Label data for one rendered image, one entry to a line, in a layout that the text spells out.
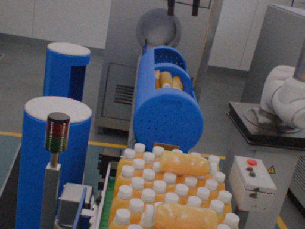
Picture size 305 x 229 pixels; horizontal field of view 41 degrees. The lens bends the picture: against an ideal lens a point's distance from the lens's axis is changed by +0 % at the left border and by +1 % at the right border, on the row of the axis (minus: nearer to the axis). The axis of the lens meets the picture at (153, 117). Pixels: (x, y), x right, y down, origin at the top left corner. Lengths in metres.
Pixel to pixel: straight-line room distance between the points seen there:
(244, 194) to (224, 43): 5.75
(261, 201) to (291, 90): 0.58
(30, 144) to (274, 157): 1.13
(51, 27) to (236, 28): 2.98
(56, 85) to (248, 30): 4.82
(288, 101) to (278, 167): 0.41
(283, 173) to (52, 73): 1.55
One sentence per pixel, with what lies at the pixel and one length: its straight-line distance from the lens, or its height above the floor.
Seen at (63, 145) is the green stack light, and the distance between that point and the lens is 1.17.
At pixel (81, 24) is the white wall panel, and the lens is 6.67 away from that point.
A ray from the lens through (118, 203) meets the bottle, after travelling 1.21.
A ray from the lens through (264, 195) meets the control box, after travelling 1.39.
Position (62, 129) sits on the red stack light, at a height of 1.23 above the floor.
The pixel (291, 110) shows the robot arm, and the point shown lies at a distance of 1.78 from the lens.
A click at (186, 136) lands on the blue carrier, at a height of 1.06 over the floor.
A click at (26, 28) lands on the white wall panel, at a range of 6.78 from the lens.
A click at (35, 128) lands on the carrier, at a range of 1.72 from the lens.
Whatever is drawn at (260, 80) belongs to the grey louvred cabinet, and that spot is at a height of 0.69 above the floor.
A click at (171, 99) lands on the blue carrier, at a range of 1.60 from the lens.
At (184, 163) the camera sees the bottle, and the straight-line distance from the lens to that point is 1.30.
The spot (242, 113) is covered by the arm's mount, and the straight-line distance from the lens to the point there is 2.10.
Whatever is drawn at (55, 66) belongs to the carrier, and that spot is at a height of 0.93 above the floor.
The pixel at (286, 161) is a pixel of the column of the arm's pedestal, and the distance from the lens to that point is 2.09.
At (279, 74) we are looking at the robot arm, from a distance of 1.97.
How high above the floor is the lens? 1.72
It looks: 22 degrees down
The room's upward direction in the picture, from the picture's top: 11 degrees clockwise
